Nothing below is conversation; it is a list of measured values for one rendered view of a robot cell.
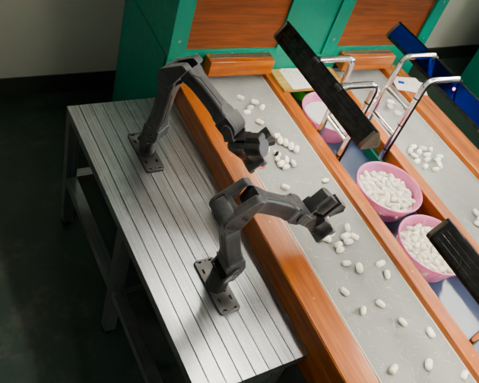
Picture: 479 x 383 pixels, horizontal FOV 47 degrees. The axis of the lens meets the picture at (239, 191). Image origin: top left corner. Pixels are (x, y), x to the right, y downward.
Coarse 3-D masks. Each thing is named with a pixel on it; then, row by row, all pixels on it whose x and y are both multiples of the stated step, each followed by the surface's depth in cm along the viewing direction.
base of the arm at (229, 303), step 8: (200, 264) 174; (208, 264) 175; (200, 272) 172; (208, 272) 173; (216, 272) 165; (208, 280) 168; (216, 280) 164; (208, 288) 168; (216, 288) 167; (224, 288) 168; (216, 296) 167; (224, 296) 168; (232, 296) 169; (216, 304) 165; (224, 304) 166; (232, 304) 167; (224, 312) 164
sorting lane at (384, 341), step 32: (224, 96) 227; (256, 96) 233; (256, 128) 218; (288, 128) 224; (320, 160) 215; (288, 192) 198; (288, 224) 187; (352, 224) 195; (320, 256) 181; (352, 256) 185; (384, 256) 189; (352, 288) 176; (384, 288) 179; (352, 320) 167; (384, 320) 170; (416, 320) 174; (384, 352) 162; (416, 352) 165; (448, 352) 168
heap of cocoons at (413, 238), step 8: (400, 232) 199; (408, 232) 200; (416, 232) 201; (424, 232) 202; (408, 240) 197; (416, 240) 201; (424, 240) 199; (408, 248) 195; (416, 248) 196; (424, 248) 197; (432, 248) 198; (416, 256) 193; (424, 256) 193; (432, 256) 195; (440, 256) 196; (424, 264) 193; (432, 264) 192; (440, 264) 196; (424, 272) 189; (440, 272) 190; (448, 272) 192
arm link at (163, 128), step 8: (168, 64) 173; (160, 88) 178; (168, 88) 176; (176, 88) 179; (160, 96) 180; (168, 96) 178; (160, 104) 182; (168, 104) 182; (152, 112) 186; (160, 112) 184; (168, 112) 186; (152, 120) 188; (160, 120) 186; (144, 128) 191; (152, 128) 189; (160, 128) 189; (168, 128) 195; (160, 136) 193
